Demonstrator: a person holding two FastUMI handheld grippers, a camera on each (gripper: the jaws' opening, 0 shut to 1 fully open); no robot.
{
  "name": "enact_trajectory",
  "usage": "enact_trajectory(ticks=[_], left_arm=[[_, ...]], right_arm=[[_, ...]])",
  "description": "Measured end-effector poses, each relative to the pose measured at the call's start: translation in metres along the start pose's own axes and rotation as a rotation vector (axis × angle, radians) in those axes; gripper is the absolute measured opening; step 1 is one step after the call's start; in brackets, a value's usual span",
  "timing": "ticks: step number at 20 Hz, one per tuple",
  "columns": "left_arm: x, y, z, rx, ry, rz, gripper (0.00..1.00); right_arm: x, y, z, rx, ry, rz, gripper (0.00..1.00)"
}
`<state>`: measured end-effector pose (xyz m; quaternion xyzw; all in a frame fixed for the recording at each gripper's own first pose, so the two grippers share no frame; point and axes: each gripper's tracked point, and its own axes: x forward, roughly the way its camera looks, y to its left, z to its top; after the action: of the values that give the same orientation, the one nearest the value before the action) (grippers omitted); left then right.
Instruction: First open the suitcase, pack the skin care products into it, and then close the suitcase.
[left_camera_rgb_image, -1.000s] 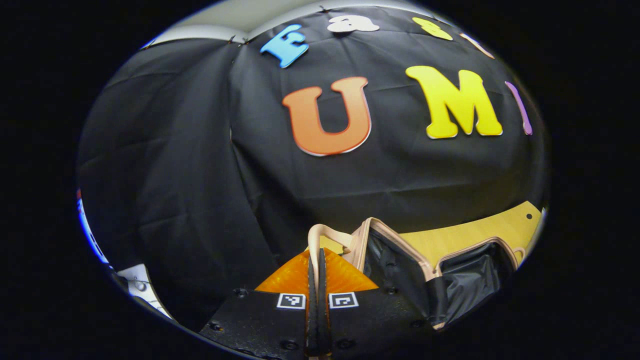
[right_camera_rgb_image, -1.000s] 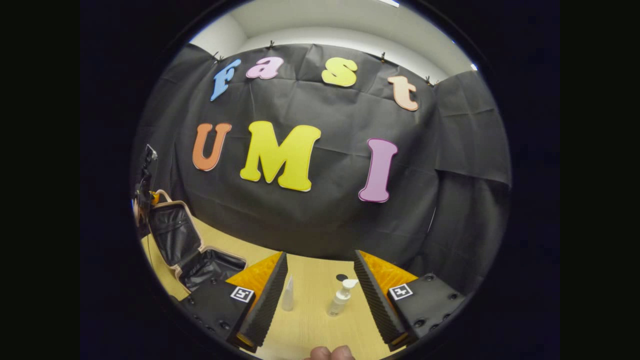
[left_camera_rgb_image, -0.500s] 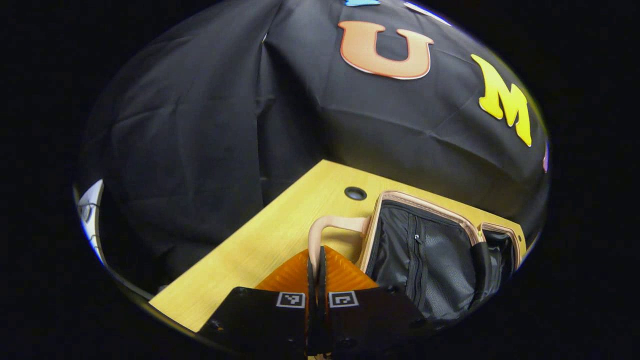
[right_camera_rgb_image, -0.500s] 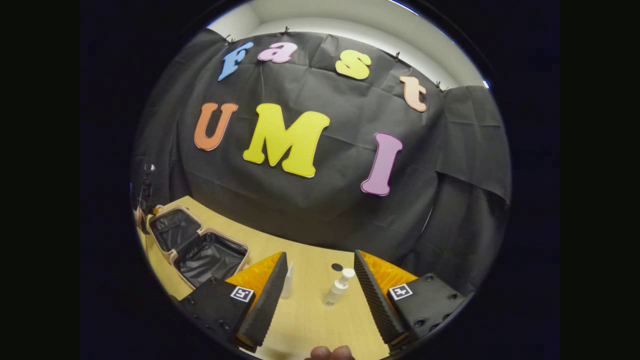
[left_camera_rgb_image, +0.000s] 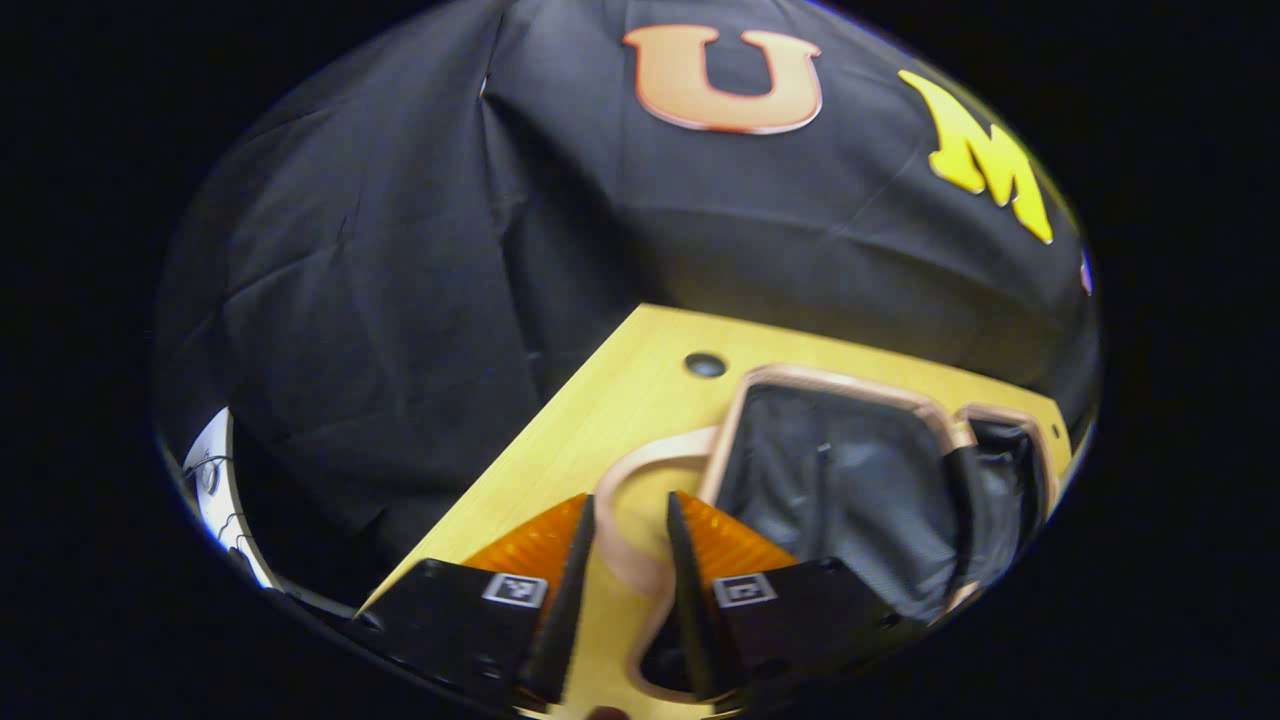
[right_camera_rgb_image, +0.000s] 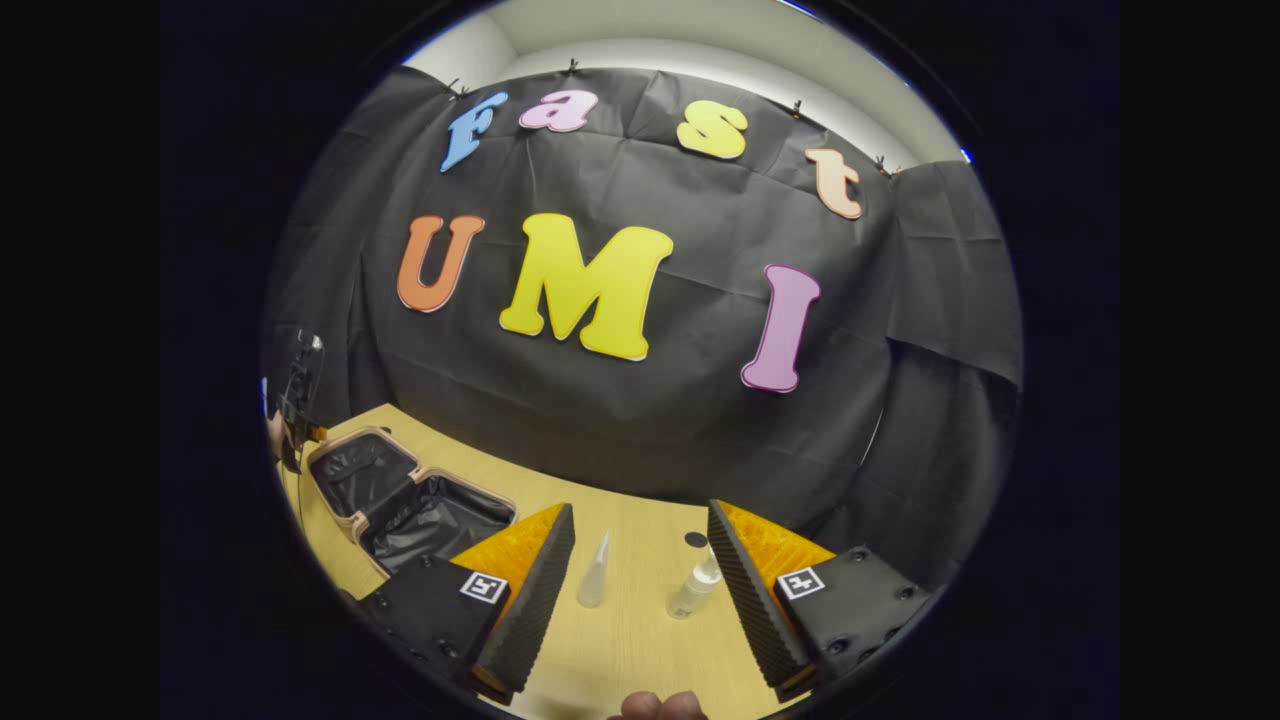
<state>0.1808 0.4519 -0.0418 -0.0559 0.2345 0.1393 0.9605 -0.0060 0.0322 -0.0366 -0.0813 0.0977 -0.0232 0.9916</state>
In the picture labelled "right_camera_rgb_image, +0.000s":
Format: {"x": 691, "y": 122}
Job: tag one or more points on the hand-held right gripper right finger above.
{"x": 748, "y": 600}

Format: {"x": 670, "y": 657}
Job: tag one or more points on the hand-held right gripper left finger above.
{"x": 540, "y": 600}

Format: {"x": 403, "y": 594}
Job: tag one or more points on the white cone-shaped bottle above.
{"x": 593, "y": 585}

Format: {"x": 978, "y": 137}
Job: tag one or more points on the white pump bottle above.
{"x": 692, "y": 592}

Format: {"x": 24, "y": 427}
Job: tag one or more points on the beige suitcase with black lining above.
{"x": 440, "y": 520}

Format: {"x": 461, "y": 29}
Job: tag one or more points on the black backdrop cloth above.
{"x": 650, "y": 420}

